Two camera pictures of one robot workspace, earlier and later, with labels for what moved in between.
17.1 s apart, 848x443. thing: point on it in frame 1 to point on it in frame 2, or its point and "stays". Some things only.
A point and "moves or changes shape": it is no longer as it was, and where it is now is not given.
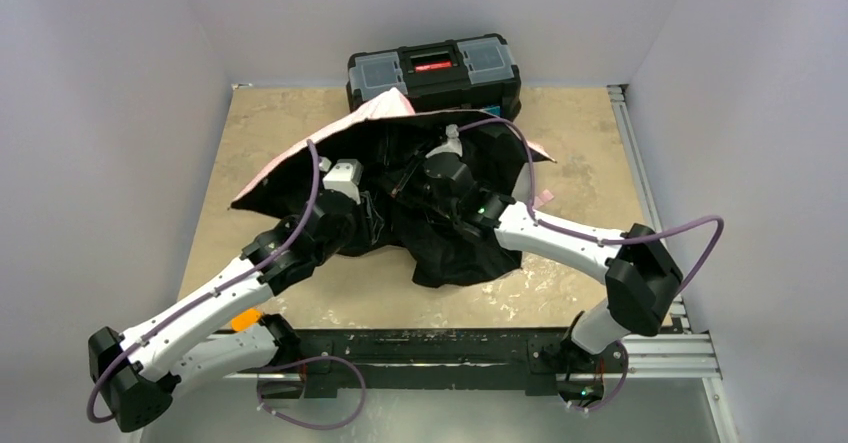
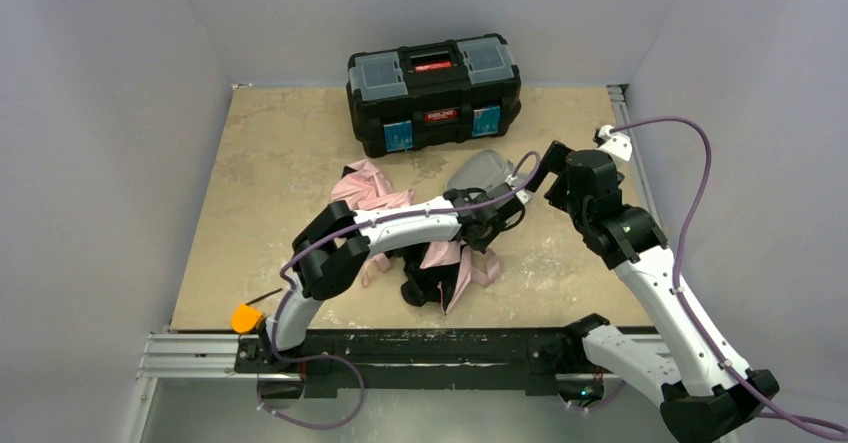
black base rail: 379,358 stays
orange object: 246,319 stays
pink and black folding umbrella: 396,218 moves or changes shape
